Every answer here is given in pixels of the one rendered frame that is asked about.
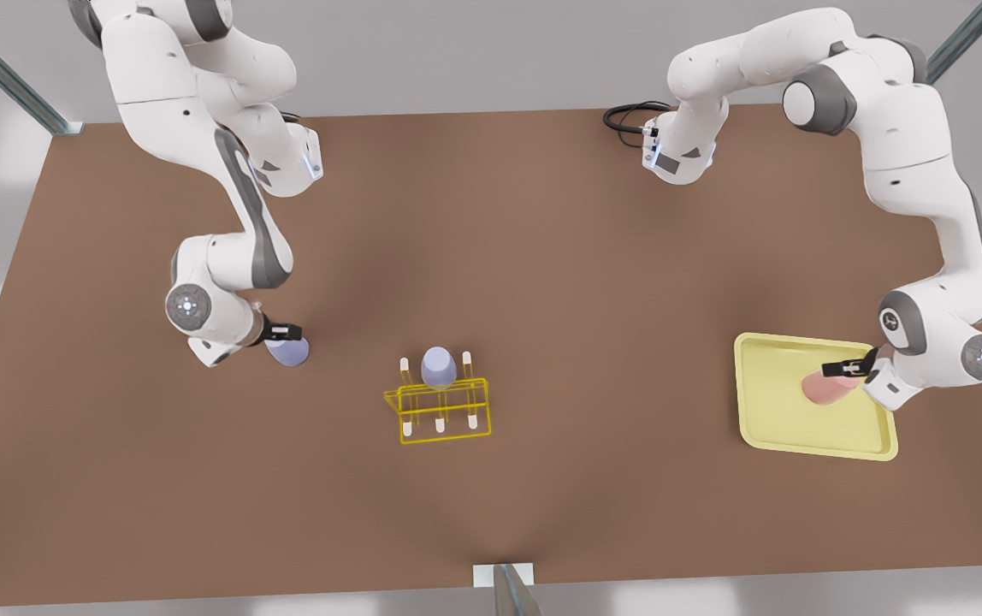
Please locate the pink cup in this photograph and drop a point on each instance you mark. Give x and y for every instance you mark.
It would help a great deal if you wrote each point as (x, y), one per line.
(829, 389)

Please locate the silver frame post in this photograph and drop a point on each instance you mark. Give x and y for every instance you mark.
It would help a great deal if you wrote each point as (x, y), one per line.
(3, 77)
(966, 34)
(508, 590)

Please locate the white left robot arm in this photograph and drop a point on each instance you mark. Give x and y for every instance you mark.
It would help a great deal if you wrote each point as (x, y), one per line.
(919, 154)

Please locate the pale yellow tray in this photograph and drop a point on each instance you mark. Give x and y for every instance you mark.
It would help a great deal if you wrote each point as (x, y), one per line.
(799, 411)

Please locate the lavender cup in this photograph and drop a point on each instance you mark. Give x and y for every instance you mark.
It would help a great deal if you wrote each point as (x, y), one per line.
(288, 351)
(439, 369)

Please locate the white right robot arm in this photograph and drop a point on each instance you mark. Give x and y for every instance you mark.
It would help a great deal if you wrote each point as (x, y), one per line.
(234, 180)

